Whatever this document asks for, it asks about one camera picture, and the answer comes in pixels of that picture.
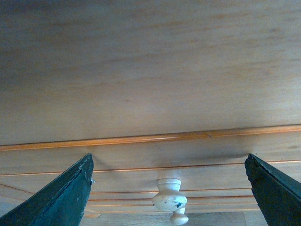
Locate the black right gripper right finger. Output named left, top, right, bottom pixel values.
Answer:
left=245, top=154, right=301, bottom=226

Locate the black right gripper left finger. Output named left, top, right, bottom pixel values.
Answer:
left=0, top=154, right=94, bottom=226

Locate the wooden drawer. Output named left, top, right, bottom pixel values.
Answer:
left=0, top=131, right=301, bottom=214

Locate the upper drawer round knob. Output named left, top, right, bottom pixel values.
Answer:
left=152, top=178, right=187, bottom=211

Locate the wooden nightstand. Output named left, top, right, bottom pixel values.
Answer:
left=0, top=0, right=301, bottom=145

